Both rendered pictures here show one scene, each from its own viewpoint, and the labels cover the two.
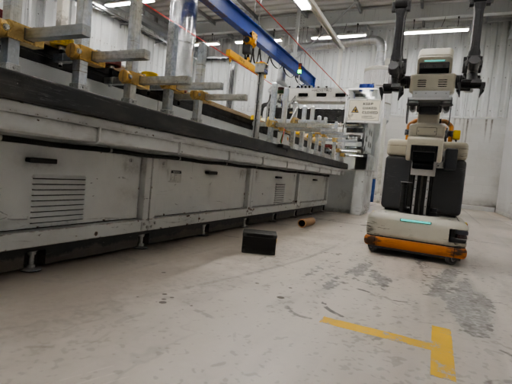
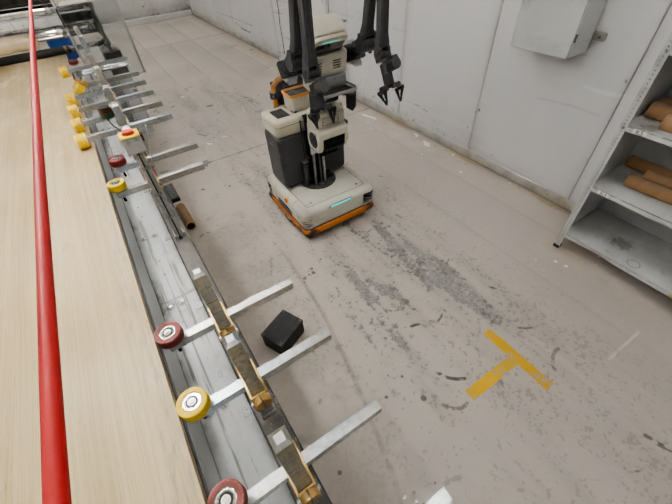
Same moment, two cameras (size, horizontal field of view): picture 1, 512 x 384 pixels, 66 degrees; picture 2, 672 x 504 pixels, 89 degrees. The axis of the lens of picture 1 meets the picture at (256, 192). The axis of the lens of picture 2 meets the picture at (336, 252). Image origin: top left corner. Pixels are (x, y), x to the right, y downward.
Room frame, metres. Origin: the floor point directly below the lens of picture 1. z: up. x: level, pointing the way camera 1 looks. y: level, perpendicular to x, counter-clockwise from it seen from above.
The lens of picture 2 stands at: (1.42, 0.65, 1.78)
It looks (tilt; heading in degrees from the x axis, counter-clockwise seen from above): 45 degrees down; 305
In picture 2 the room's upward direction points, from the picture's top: 4 degrees counter-clockwise
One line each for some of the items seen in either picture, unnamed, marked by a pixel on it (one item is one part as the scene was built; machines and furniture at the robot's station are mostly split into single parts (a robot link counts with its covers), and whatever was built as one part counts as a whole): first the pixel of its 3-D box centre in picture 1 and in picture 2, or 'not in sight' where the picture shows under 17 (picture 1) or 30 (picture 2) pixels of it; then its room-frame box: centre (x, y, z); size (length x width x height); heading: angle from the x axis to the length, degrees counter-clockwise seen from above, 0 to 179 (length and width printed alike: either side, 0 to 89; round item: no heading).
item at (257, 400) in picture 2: (171, 85); (254, 384); (1.88, 0.44, 0.84); 0.14 x 0.06 x 0.05; 155
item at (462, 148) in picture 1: (424, 171); (307, 137); (2.92, -1.22, 0.59); 0.55 x 0.34 x 0.83; 65
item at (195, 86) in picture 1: (181, 87); (266, 371); (1.88, 0.39, 0.84); 0.43 x 0.03 x 0.04; 65
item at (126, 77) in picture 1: (134, 79); (298, 473); (1.65, 0.55, 0.81); 0.14 x 0.06 x 0.05; 155
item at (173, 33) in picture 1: (169, 75); (254, 384); (1.86, 0.45, 0.88); 0.04 x 0.04 x 0.48; 65
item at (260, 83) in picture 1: (257, 106); (160, 197); (2.76, 0.04, 0.93); 0.05 x 0.05 x 0.45; 65
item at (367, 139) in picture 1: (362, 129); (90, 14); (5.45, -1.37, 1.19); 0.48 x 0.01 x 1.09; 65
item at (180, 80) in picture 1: (145, 81); (310, 455); (1.65, 0.50, 0.80); 0.43 x 0.03 x 0.04; 65
